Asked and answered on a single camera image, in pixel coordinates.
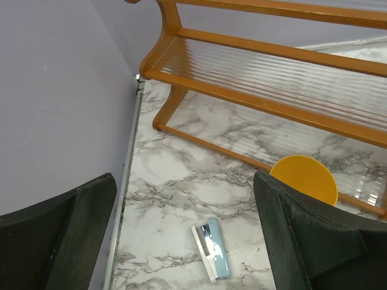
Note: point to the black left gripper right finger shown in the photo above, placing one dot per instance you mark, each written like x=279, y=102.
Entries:
x=313, y=245

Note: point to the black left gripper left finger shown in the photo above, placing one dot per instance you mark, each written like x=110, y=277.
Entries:
x=55, y=244

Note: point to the yellow plastic wine glass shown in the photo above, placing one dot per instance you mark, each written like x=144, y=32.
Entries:
x=308, y=176

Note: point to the wooden two-tier shelf rack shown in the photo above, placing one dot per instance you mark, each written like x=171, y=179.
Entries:
x=341, y=95

